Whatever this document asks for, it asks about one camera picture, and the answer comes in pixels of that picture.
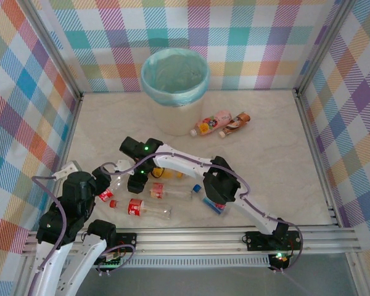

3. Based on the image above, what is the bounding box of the red label cola bottle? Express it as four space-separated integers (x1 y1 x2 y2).
98 175 125 203
109 198 173 221

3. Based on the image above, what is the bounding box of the small clear labelled bottle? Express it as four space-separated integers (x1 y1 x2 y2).
149 181 194 200

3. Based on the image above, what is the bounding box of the orange juice bottle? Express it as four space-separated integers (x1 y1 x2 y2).
152 167 184 181

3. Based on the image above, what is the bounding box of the blue cap water bottle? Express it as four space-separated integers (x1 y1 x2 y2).
192 184 229 218

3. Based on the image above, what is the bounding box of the cream round waste bin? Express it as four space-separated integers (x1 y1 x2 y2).
141 46 210 137

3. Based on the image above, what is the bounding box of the teal plastic bin liner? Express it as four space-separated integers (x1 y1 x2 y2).
141 46 210 109

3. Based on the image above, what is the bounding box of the left green circuit board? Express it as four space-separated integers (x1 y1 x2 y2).
94 252 126 271

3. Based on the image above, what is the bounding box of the green circuit board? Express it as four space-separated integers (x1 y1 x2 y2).
94 252 126 271
269 252 290 270

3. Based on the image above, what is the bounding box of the pink label plastic bottle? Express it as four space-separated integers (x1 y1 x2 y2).
189 109 233 138

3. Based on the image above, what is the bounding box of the brown label plastic bottle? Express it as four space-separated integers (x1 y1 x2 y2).
218 112 252 138

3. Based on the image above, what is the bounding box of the right green circuit board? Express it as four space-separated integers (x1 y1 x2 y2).
269 252 290 270

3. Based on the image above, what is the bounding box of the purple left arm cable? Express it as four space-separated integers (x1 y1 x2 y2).
27 175 137 296

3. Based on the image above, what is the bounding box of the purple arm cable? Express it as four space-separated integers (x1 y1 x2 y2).
27 175 137 296
99 150 305 274

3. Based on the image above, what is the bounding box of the aluminium side rail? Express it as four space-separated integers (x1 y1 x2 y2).
43 92 84 231
294 89 343 228

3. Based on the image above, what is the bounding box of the black left mount plate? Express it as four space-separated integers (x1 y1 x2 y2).
114 232 138 252

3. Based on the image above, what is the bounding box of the black mount plate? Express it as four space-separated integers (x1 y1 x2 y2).
244 230 303 252
114 232 138 252

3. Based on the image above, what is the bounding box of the aluminium front rail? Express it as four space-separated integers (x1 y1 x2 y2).
22 226 363 257

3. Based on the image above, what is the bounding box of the slotted grey cable duct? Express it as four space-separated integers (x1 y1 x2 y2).
61 257 271 269

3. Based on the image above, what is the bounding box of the aluminium frame post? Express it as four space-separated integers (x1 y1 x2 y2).
346 251 369 296
14 255 38 296
295 0 359 97
17 0 84 99

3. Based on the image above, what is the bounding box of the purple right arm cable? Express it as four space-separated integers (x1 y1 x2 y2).
99 150 305 274

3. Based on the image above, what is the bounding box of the black right mount plate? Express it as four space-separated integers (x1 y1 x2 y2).
244 230 303 252

